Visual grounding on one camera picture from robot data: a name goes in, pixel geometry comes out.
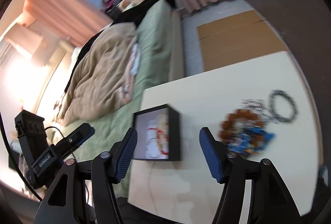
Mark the blue beaded bracelet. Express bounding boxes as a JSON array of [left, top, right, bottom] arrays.
[[225, 127, 276, 157]]

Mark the brown wooden bead bracelet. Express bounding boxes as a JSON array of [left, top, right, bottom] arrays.
[[219, 108, 267, 147]]

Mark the dark green bead bracelet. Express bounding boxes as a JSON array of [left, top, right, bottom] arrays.
[[267, 89, 299, 124]]

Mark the black jewelry box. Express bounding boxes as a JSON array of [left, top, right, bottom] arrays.
[[132, 104, 181, 161]]

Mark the beige comforter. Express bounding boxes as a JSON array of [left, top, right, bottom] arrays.
[[55, 23, 140, 125]]

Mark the green bed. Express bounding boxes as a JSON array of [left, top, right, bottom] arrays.
[[61, 0, 181, 161]]

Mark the flat brown cardboard sheet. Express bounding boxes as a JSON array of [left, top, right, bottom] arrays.
[[197, 10, 287, 71]]

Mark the pink curtain left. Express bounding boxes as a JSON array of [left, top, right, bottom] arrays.
[[24, 0, 112, 47]]

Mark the black clothing on bed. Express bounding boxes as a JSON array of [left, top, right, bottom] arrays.
[[64, 0, 177, 93]]

